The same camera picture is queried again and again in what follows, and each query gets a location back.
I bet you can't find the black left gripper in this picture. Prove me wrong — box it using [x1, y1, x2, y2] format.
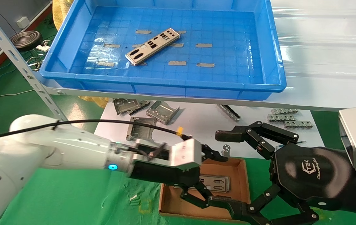
[130, 145, 228, 209]

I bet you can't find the grey perforated shelf upright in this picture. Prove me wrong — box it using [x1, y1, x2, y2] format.
[0, 0, 70, 123]

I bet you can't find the open grey metal bracket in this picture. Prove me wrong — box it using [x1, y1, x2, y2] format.
[146, 101, 180, 125]

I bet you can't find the round black stool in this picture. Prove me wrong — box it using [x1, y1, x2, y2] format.
[10, 30, 43, 52]

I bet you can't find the white base board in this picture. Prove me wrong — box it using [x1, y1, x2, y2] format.
[90, 98, 325, 158]

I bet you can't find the narrow grey metal rail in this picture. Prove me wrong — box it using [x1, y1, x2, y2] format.
[217, 104, 241, 122]

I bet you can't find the white floor cable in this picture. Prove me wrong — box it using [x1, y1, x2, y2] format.
[0, 89, 35, 99]

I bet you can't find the ribbed grey metal part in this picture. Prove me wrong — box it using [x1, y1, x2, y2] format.
[127, 100, 151, 115]

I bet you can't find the shallow cardboard box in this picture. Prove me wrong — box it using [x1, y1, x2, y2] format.
[159, 156, 251, 223]

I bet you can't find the green table cloth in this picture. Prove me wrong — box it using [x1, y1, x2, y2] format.
[0, 156, 356, 225]

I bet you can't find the blue plastic tray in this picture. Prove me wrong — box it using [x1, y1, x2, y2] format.
[39, 0, 287, 101]

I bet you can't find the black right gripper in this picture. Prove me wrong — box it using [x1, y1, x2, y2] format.
[209, 121, 353, 225]

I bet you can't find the grey metal connector strip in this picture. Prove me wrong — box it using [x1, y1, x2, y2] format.
[284, 120, 313, 129]
[271, 108, 299, 115]
[267, 114, 296, 122]

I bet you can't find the dark grey metal frame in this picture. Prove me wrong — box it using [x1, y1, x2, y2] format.
[126, 117, 157, 142]

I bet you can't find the white shelf board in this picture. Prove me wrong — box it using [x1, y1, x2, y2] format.
[40, 0, 356, 112]

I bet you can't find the grey sheet metal bracket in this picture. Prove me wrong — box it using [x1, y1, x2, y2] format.
[113, 98, 141, 115]

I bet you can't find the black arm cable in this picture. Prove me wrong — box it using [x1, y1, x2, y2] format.
[0, 119, 193, 145]

